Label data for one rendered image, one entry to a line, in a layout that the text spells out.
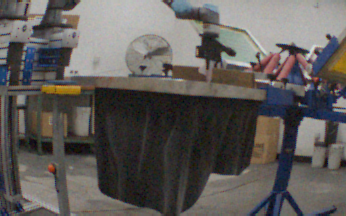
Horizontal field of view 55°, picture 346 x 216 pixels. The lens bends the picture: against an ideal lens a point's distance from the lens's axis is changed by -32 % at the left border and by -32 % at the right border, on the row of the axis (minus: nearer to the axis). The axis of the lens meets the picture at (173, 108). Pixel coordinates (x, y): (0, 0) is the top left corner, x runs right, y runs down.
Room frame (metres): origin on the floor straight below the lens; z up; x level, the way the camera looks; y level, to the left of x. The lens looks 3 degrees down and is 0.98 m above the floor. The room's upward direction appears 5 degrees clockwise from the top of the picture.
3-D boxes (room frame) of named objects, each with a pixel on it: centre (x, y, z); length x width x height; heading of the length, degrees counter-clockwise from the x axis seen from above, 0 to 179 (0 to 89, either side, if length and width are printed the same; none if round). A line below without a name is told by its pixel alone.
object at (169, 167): (1.55, 0.13, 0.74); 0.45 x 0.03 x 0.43; 49
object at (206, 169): (1.59, -0.19, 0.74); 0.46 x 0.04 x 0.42; 139
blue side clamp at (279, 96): (1.76, -0.43, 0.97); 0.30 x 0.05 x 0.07; 139
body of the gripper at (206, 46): (1.88, -0.13, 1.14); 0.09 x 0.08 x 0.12; 49
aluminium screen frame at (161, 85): (1.77, -0.07, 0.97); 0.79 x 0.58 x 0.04; 139
